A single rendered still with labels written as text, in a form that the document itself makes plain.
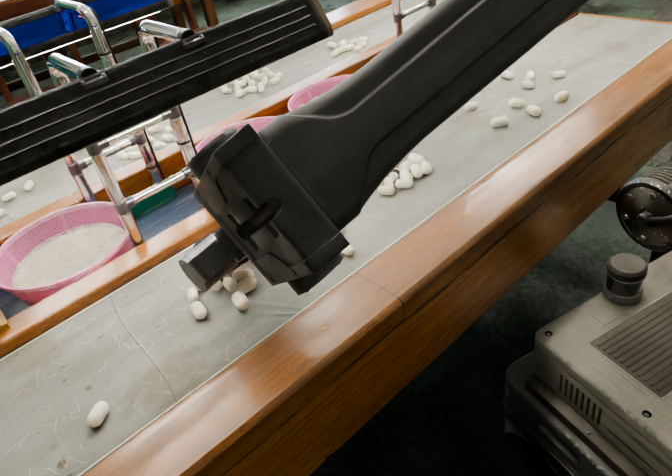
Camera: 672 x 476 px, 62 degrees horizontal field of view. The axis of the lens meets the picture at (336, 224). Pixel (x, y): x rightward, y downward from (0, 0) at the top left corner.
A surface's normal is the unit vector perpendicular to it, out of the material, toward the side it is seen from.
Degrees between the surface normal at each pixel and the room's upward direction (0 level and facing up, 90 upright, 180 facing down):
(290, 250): 100
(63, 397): 0
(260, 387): 0
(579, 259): 0
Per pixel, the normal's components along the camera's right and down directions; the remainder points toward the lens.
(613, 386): -0.16, -0.80
